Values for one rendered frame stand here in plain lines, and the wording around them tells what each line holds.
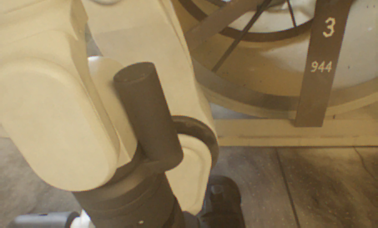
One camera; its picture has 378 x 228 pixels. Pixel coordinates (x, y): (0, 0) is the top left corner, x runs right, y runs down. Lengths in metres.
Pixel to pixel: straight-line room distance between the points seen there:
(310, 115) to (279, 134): 0.15
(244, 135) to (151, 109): 1.00
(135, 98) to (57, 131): 0.06
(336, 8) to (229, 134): 0.62
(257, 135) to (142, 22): 0.93
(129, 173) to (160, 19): 0.19
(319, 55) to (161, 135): 0.97
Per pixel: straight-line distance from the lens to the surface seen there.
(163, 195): 0.29
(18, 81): 0.19
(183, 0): 2.26
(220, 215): 0.92
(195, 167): 0.46
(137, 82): 0.22
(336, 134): 1.33
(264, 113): 1.49
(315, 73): 1.19
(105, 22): 0.37
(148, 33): 0.38
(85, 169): 0.22
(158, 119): 0.23
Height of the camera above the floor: 0.93
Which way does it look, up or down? 31 degrees down
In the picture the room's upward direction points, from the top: 2 degrees counter-clockwise
